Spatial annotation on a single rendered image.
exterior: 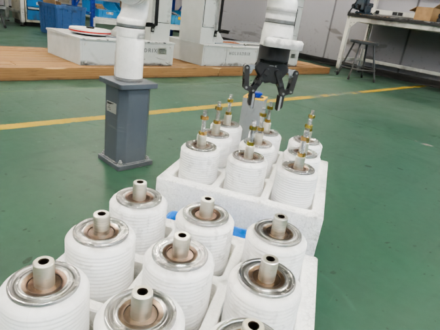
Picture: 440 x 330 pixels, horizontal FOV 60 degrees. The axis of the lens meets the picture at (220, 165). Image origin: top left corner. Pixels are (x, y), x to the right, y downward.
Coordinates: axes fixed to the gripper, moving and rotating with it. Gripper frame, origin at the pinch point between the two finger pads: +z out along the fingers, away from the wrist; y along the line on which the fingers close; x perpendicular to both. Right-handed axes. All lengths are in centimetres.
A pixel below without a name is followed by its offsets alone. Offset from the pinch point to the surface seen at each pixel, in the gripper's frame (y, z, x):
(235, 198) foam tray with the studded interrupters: 8.2, 18.0, 17.7
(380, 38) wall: -282, -13, -441
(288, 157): -6.4, 11.4, 6.9
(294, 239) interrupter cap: 5.1, 10.4, 45.7
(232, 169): 8.8, 13.0, 13.4
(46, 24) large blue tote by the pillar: 166, 25, -447
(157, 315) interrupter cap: 26, 11, 61
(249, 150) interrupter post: 5.2, 8.7, 11.8
